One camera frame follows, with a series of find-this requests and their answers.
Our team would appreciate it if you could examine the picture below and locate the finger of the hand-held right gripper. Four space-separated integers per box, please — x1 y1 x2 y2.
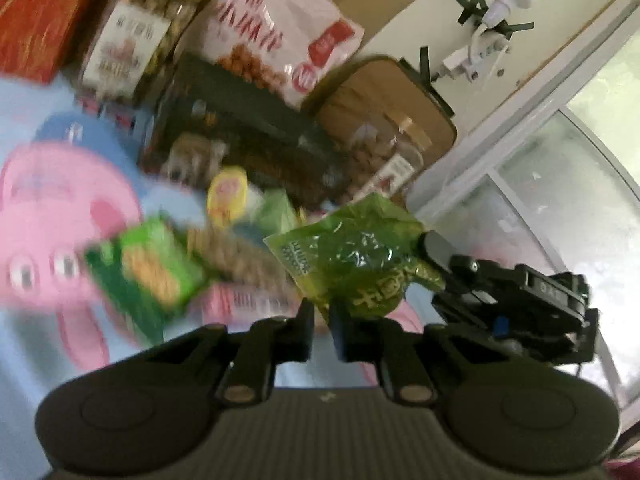
414 231 457 282

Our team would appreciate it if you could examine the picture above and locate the tan folded cushion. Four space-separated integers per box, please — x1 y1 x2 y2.
304 55 458 202

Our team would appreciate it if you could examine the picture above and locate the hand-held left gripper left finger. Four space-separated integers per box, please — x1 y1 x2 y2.
150 300 316 407

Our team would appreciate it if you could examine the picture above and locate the white power strip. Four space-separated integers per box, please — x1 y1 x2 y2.
466 25 514 84

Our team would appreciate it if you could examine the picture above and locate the tall nut jar gold lid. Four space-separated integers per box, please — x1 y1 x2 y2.
79 0 211 107

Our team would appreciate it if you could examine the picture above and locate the pink candy box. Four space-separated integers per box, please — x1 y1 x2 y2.
200 284 303 332

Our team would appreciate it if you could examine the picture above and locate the dark cardboard box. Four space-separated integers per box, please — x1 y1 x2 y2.
140 52 351 207

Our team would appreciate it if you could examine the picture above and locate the clear nut packet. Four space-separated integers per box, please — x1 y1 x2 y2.
187 224 297 292

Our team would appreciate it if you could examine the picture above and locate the pink white snack bag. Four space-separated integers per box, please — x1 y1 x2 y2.
187 0 366 111

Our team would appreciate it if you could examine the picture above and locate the frosted glass window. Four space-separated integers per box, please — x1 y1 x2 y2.
410 50 640 401

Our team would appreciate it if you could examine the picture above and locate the light green small packet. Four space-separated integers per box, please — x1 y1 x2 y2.
250 189 301 237

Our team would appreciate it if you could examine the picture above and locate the green cracker packet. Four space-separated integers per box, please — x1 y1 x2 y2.
84 215 211 342

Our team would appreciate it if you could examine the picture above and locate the short nut jar gold lid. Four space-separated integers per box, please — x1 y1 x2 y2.
340 115 434 206

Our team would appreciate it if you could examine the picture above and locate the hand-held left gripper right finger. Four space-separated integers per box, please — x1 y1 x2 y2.
327 304 497 407

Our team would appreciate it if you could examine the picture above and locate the white charger plug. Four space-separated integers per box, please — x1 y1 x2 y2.
441 47 474 79

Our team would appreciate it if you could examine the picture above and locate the red gift box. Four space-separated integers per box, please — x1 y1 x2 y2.
0 0 108 84

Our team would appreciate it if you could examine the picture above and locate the green crinkled snack packet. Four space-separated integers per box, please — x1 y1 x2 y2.
263 194 446 318

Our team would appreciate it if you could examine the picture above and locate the printed blanket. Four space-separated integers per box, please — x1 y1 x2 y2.
0 72 436 480

